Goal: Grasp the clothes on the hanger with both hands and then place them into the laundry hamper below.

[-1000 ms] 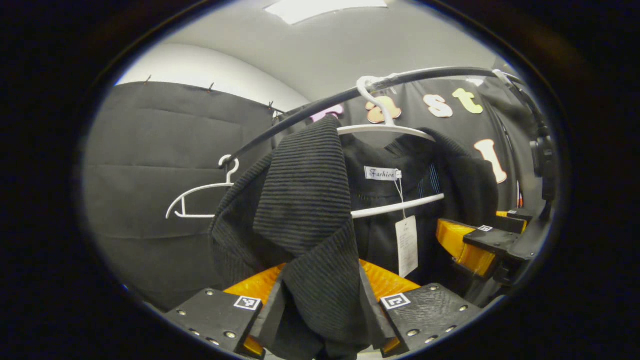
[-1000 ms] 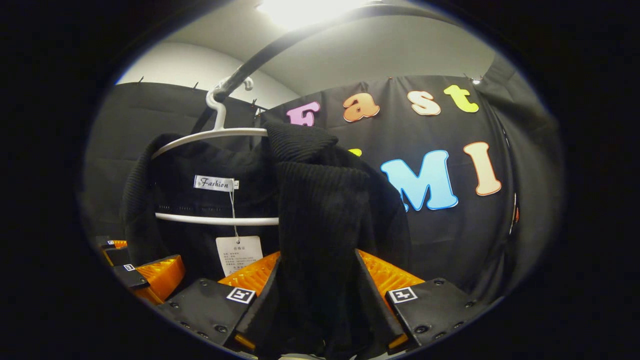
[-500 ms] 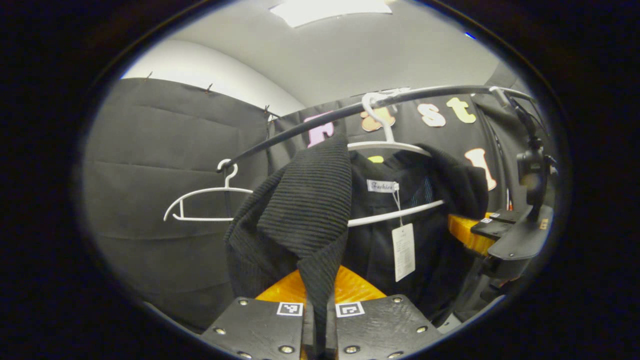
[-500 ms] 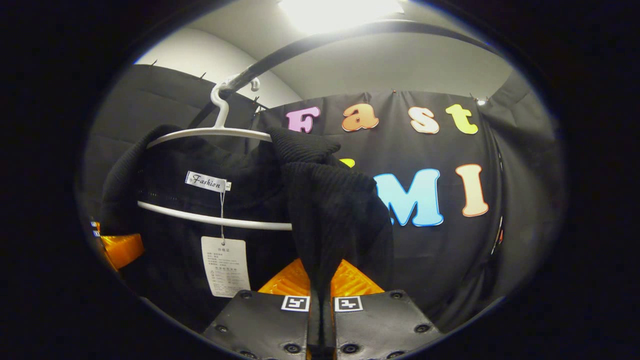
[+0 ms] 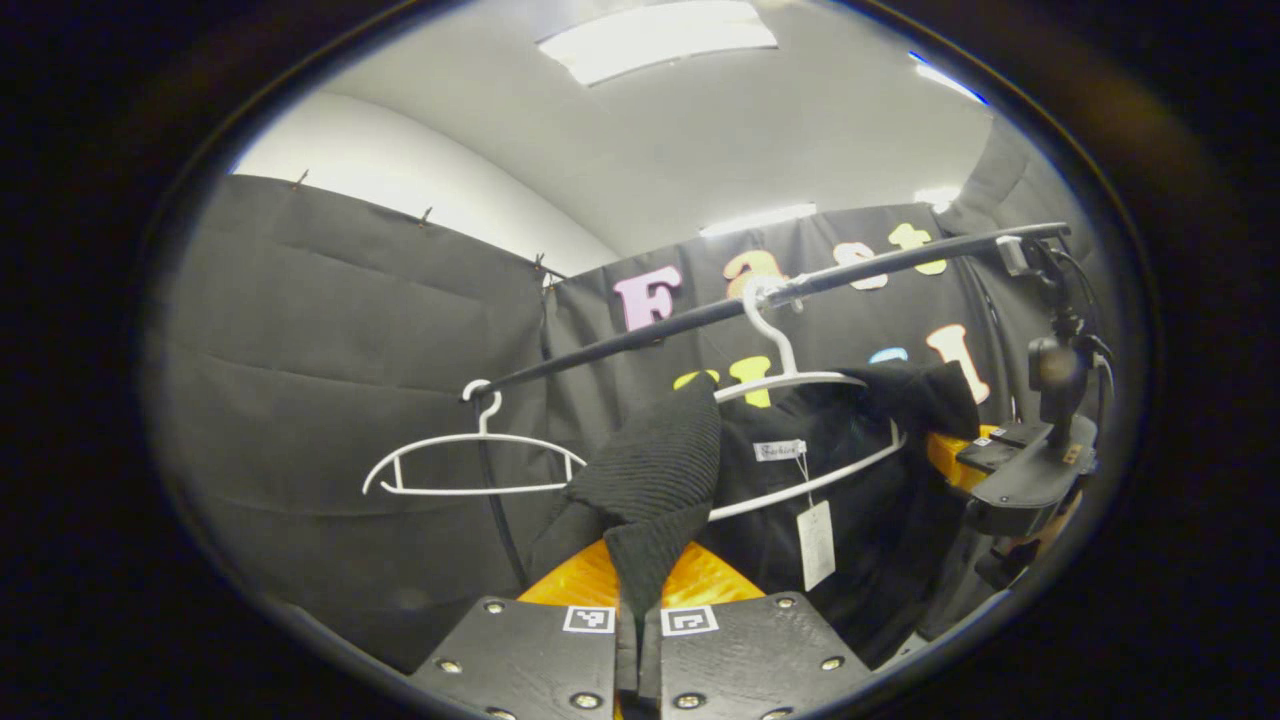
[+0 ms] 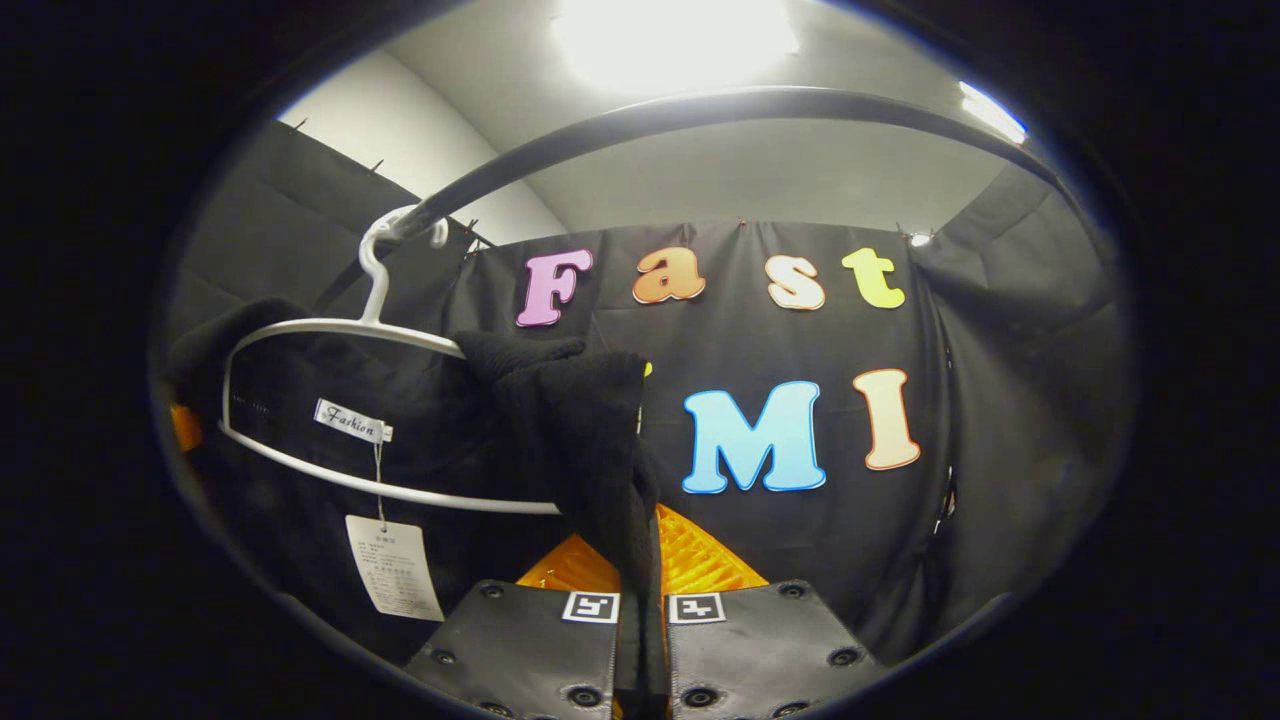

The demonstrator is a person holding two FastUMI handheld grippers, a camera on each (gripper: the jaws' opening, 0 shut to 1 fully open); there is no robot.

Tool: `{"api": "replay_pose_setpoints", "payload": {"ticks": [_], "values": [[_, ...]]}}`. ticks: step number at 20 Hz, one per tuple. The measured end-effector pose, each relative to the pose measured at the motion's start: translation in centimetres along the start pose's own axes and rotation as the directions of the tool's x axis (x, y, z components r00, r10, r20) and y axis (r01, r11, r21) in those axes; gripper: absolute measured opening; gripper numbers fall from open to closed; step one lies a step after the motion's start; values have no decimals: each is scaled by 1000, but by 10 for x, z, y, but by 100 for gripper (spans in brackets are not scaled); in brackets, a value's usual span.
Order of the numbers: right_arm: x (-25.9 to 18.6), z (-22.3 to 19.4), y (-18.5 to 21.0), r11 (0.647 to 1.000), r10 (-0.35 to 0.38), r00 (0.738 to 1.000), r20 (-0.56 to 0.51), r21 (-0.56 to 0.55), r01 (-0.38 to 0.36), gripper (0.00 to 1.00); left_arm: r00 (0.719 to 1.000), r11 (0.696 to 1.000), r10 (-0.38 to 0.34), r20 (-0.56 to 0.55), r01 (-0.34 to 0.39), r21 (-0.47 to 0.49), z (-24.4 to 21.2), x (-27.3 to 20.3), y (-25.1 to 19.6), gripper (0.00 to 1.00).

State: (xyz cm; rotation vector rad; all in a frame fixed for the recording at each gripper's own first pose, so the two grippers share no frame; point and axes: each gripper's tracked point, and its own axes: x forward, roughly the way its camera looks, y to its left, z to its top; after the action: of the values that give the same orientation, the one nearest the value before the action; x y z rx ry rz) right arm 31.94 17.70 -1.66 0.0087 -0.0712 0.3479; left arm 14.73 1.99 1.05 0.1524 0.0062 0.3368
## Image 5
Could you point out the empty white clothes hanger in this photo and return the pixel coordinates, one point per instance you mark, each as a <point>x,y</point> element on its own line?
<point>480,436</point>

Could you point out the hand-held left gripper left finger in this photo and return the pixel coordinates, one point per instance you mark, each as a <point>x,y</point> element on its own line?
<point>520,660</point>

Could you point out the black metal clothes rack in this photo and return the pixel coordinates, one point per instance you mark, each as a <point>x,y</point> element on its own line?
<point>900,263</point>

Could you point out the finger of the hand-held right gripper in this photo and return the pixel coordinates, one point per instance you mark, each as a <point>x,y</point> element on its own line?
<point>985,455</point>
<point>1020,433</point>

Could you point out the black knit jacket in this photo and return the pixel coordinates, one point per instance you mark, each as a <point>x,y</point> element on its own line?
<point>650,470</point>

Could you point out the large ceiling light panel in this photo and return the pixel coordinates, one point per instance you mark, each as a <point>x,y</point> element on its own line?
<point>655,40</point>

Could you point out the black backdrop cloth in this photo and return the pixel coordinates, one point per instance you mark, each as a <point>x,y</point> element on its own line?
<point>300,350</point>

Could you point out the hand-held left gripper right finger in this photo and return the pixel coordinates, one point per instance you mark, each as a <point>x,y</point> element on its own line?
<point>760,660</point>

